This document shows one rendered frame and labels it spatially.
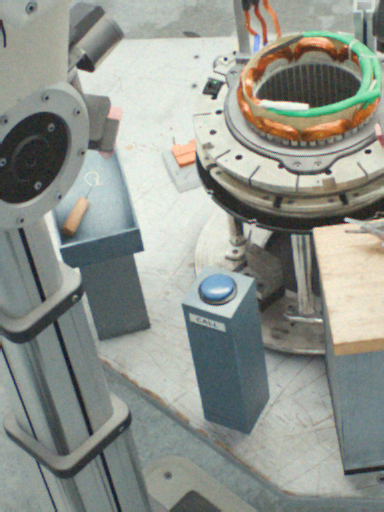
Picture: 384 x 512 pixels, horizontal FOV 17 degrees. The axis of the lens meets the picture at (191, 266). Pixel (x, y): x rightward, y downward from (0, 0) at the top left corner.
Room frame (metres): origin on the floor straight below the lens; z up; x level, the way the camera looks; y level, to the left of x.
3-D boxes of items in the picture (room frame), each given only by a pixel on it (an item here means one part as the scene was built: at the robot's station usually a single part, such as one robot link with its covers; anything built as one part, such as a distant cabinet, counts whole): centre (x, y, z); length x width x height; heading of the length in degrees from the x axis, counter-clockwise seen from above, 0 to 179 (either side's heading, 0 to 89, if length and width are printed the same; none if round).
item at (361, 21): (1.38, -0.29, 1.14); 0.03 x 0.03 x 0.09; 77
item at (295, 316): (1.18, -0.15, 0.81); 0.07 x 0.03 x 0.01; 70
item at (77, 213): (1.23, 0.14, 1.03); 0.06 x 0.02 x 0.02; 153
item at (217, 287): (1.06, -0.03, 1.04); 0.04 x 0.04 x 0.01
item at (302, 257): (1.18, -0.15, 0.91); 0.02 x 0.02 x 0.21
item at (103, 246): (1.28, 0.12, 0.92); 0.25 x 0.11 x 0.28; 5
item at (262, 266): (1.24, -0.10, 0.85); 0.06 x 0.04 x 0.05; 33
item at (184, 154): (1.58, -0.04, 0.80); 0.07 x 0.05 x 0.01; 100
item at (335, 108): (1.23, -0.21, 1.15); 0.15 x 0.04 x 0.02; 77
